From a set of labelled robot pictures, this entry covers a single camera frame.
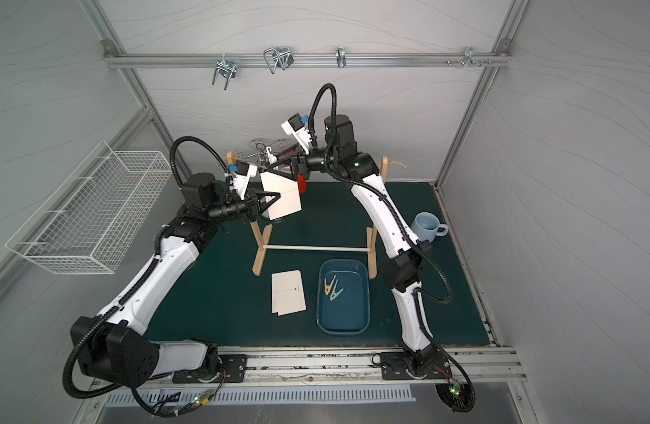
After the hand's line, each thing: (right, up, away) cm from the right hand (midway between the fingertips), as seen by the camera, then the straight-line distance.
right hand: (269, 164), depth 66 cm
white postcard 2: (+1, -40, +23) cm, 47 cm away
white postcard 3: (+4, -10, +6) cm, 12 cm away
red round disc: (+7, -4, +9) cm, 12 cm away
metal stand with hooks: (-9, +10, +22) cm, 26 cm away
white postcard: (-3, -41, +23) cm, 47 cm away
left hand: (0, -8, +4) cm, 9 cm away
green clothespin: (+17, -40, +21) cm, 48 cm away
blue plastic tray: (+20, -42, +22) cm, 51 cm away
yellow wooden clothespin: (+15, -39, +22) cm, 47 cm away
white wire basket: (-48, -15, +3) cm, 50 cm away
